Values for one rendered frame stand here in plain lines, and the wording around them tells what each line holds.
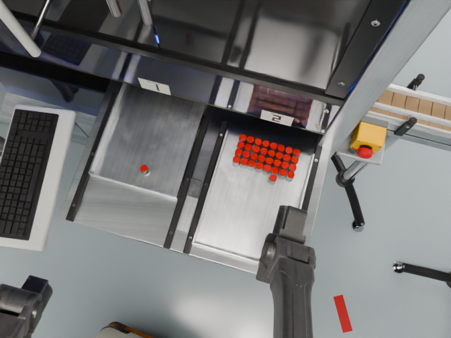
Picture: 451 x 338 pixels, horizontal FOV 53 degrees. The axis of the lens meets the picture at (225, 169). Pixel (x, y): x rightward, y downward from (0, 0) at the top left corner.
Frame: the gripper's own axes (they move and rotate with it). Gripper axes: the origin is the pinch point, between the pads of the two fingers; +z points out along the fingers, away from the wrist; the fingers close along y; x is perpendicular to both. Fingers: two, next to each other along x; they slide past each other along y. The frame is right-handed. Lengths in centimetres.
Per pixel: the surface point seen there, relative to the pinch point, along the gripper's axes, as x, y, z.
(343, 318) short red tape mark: -45, -8, 109
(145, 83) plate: 45, 36, 7
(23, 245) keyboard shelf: 69, -15, 28
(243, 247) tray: 7.4, 2.7, 20.9
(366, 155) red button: -16.8, 34.1, 9.1
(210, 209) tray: 19.3, 10.1, 21.0
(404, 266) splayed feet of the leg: -64, 22, 103
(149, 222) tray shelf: 34.6, 1.5, 20.9
